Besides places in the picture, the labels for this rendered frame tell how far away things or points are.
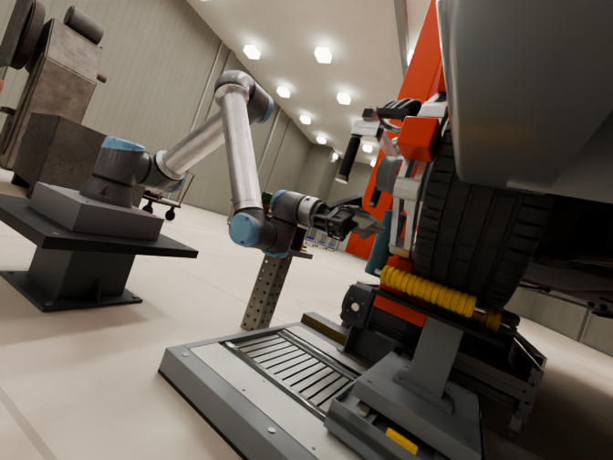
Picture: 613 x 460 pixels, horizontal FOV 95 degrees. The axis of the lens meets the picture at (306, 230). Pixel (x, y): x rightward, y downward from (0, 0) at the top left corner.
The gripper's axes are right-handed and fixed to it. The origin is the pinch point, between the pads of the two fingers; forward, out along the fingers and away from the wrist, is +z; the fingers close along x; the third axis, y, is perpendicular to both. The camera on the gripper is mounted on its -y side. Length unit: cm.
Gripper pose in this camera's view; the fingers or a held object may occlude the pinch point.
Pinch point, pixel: (381, 226)
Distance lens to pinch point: 81.2
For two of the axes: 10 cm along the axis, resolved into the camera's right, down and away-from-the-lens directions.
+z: 8.0, 2.7, -5.3
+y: -5.8, 5.4, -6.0
